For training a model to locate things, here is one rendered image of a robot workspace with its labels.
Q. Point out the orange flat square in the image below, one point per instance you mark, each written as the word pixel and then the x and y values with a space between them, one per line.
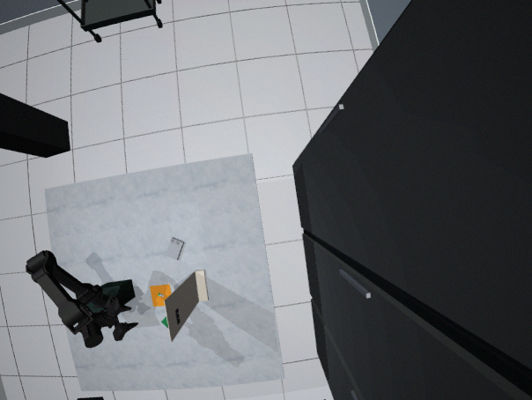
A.
pixel 162 289

